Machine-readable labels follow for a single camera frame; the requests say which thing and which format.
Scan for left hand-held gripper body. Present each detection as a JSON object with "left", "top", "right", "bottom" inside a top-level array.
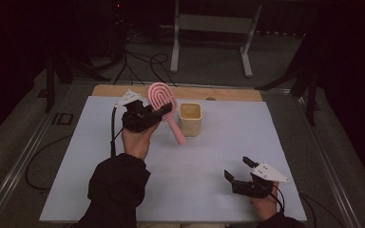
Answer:
[{"left": 114, "top": 89, "right": 164, "bottom": 134}]

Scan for white table mat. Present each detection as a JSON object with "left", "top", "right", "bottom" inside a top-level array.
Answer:
[{"left": 38, "top": 95, "right": 308, "bottom": 223}]

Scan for person's left hand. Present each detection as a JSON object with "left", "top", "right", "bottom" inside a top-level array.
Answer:
[{"left": 121, "top": 122, "right": 162, "bottom": 161}]

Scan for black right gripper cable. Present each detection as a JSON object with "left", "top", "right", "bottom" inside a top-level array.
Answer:
[{"left": 264, "top": 182, "right": 346, "bottom": 228}]

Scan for white metal stand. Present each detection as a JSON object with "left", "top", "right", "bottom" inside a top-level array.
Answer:
[{"left": 169, "top": 0, "right": 263, "bottom": 79}]

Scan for pink hairbrush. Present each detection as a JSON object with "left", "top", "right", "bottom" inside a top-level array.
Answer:
[{"left": 147, "top": 82, "right": 187, "bottom": 146}]

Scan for beige square cup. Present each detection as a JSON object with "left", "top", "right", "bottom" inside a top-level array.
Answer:
[{"left": 178, "top": 102, "right": 203, "bottom": 138}]

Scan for metal floor rail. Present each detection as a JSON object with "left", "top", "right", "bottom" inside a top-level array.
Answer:
[
  {"left": 293, "top": 91, "right": 362, "bottom": 228},
  {"left": 0, "top": 83, "right": 77, "bottom": 228}
]

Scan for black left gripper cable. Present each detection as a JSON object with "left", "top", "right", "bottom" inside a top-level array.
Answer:
[{"left": 25, "top": 105, "right": 125, "bottom": 193}]

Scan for black tripod stand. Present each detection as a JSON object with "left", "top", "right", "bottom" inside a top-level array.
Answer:
[
  {"left": 37, "top": 47, "right": 112, "bottom": 114},
  {"left": 255, "top": 31, "right": 321, "bottom": 127}
]

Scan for black floor cables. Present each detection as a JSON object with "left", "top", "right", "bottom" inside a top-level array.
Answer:
[{"left": 113, "top": 31, "right": 178, "bottom": 87}]

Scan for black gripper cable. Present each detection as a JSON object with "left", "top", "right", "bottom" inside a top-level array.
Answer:
[
  {"left": 264, "top": 182, "right": 346, "bottom": 228},
  {"left": 25, "top": 105, "right": 125, "bottom": 193}
]

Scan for person's right hand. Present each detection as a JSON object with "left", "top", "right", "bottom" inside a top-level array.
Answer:
[{"left": 249, "top": 182, "right": 281, "bottom": 223}]

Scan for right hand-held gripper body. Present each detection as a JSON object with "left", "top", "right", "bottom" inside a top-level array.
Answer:
[{"left": 231, "top": 161, "right": 291, "bottom": 200}]

